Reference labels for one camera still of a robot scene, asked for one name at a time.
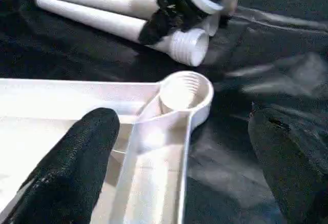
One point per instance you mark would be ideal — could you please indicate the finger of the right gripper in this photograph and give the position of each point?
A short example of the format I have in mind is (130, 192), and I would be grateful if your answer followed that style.
(159, 29)

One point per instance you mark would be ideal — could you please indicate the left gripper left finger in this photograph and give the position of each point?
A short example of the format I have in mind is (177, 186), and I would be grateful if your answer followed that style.
(69, 170)

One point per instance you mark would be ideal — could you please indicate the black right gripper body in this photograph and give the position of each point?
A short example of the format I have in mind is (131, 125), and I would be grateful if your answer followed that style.
(179, 1)

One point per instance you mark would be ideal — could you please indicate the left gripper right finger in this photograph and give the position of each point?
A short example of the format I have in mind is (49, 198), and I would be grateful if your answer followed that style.
(289, 172)

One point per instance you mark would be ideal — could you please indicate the white plastic table top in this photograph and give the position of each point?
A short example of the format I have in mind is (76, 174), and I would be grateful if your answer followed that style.
(77, 98)

